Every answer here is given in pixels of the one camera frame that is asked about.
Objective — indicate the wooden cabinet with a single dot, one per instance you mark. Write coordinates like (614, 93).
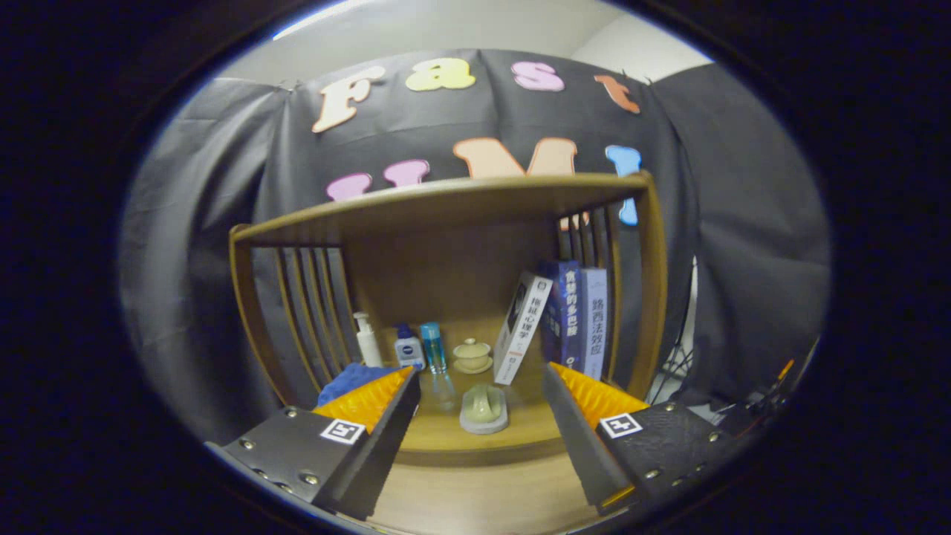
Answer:
(446, 267)

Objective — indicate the wooden countertop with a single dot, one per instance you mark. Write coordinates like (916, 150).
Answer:
(527, 423)

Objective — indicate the white pump bottle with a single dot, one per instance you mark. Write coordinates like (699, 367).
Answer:
(369, 345)

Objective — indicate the rolled blue towel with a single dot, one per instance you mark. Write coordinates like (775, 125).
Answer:
(349, 379)

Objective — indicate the clear blue bottle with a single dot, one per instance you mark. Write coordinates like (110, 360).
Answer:
(434, 345)

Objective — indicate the dark blue book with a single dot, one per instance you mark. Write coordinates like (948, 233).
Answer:
(568, 312)

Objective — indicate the pale blue book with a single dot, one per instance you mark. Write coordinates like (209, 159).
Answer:
(594, 323)

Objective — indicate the white book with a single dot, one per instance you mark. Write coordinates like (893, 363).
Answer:
(524, 327)

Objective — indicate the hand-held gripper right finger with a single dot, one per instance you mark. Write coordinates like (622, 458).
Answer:
(578, 446)

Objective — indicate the black floor equipment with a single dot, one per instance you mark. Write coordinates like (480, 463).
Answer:
(758, 409)

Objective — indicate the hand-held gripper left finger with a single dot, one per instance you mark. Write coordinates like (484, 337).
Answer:
(380, 453)

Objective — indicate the white bottle with blue cap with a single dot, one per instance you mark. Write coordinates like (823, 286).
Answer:
(409, 351)

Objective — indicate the black metal stand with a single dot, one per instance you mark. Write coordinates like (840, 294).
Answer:
(672, 371)

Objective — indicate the cream lidded tea cup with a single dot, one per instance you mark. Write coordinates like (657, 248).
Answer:
(472, 355)

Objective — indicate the wooden drawer with black knob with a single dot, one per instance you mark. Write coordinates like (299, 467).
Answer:
(483, 490)

